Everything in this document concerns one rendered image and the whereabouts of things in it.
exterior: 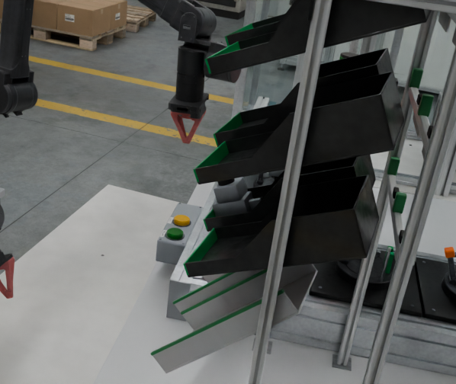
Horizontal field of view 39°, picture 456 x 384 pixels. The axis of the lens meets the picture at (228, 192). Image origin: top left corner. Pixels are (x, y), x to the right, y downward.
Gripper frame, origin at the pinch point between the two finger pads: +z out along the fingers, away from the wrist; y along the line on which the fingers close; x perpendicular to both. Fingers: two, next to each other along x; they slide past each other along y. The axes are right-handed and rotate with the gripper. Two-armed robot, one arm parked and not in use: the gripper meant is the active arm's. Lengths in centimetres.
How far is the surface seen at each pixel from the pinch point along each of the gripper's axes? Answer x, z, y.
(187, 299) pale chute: -7.9, 20.4, -28.1
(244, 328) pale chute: -20, 11, -45
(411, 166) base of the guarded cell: -65, 39, 105
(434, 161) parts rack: -41, -21, -48
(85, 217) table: 32, 37, 24
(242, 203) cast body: -15.9, 0.3, -25.3
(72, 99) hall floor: 165, 117, 346
